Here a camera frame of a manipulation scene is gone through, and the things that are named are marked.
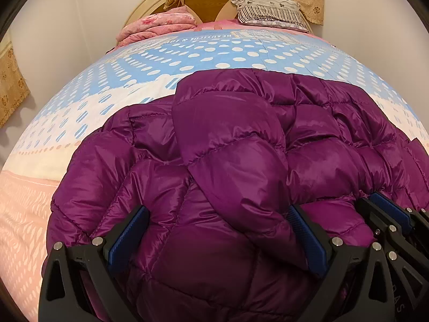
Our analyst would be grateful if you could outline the striped pillow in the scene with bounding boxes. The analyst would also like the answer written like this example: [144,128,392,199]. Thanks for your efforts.
[231,0,310,32]

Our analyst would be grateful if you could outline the cream wooden bed headboard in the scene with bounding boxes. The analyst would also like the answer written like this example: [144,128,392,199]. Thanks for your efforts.
[125,0,314,34]

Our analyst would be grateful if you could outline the purple quilted hooded jacket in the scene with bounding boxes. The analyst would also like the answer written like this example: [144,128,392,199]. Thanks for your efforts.
[47,69,429,322]

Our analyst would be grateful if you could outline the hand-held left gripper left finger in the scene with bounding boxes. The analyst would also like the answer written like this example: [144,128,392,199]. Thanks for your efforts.
[38,205,150,322]

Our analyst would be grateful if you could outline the folded pink blanket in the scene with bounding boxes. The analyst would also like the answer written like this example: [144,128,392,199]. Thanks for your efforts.
[116,6,198,46]

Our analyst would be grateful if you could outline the wide beige floral curtain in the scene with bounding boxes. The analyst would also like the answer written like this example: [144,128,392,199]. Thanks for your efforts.
[0,40,31,129]

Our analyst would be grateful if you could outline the polka dot printed bed sheet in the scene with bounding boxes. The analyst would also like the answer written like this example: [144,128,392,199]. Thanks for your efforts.
[0,20,429,322]

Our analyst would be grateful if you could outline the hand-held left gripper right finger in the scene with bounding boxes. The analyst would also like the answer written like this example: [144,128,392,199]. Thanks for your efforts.
[287,204,393,322]

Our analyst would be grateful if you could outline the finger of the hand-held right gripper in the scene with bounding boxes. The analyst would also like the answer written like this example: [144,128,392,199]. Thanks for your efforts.
[355,198,398,242]
[369,192,429,239]

